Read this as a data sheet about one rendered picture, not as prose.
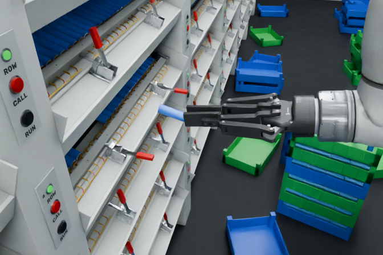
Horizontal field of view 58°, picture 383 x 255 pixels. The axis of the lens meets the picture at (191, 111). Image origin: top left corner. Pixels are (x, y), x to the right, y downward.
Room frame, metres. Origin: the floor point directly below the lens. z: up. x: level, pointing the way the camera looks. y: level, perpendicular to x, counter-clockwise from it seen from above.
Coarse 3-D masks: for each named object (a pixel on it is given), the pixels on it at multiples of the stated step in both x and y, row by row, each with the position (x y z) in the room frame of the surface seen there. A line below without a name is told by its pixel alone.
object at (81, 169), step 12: (156, 72) 0.86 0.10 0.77; (144, 84) 0.79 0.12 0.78; (132, 96) 0.72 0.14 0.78; (132, 108) 0.70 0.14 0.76; (120, 120) 0.63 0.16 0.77; (132, 120) 0.66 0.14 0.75; (108, 132) 0.58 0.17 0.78; (96, 144) 0.54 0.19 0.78; (84, 156) 0.50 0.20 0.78; (96, 156) 0.51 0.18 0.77; (84, 168) 0.47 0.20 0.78; (72, 180) 0.44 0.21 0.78
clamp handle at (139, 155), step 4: (120, 148) 0.54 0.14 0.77; (120, 152) 0.54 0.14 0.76; (124, 152) 0.54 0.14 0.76; (128, 152) 0.54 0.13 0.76; (132, 152) 0.54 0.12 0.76; (140, 152) 0.54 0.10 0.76; (136, 156) 0.53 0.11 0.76; (140, 156) 0.53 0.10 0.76; (144, 156) 0.53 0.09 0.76; (148, 156) 0.53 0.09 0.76; (152, 156) 0.53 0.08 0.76; (148, 160) 0.52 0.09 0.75; (152, 160) 0.52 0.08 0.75
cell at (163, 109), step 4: (160, 104) 0.57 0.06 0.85; (160, 108) 0.57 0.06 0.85; (164, 108) 0.57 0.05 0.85; (168, 108) 0.57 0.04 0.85; (172, 108) 0.57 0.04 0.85; (160, 112) 0.56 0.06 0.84; (164, 112) 0.56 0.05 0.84; (168, 112) 0.56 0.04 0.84; (172, 112) 0.56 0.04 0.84; (176, 112) 0.56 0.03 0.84; (180, 112) 0.56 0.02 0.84; (168, 116) 0.56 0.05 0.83; (172, 116) 0.56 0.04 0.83; (176, 116) 0.56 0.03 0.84; (180, 116) 0.56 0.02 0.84; (180, 120) 0.56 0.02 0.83
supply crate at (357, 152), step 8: (304, 144) 1.00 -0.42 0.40; (312, 144) 0.99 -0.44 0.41; (320, 144) 0.98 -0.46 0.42; (328, 144) 0.96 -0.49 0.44; (336, 144) 0.95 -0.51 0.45; (344, 144) 0.94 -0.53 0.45; (352, 144) 1.00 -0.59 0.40; (360, 144) 1.00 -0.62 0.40; (328, 152) 0.96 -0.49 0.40; (336, 152) 0.95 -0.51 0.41; (344, 152) 0.93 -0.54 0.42; (352, 152) 0.92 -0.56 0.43; (360, 152) 0.91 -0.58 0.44; (368, 152) 0.90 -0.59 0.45; (376, 152) 0.89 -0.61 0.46; (360, 160) 0.91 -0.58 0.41; (368, 160) 0.89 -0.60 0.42; (376, 160) 0.88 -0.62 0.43
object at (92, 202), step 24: (168, 48) 0.96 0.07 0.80; (168, 72) 0.92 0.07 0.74; (168, 96) 0.84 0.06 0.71; (144, 120) 0.68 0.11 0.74; (120, 144) 0.58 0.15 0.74; (72, 168) 0.49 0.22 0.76; (96, 168) 0.50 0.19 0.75; (120, 168) 0.52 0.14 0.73; (96, 192) 0.45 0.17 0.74; (96, 216) 0.42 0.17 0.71
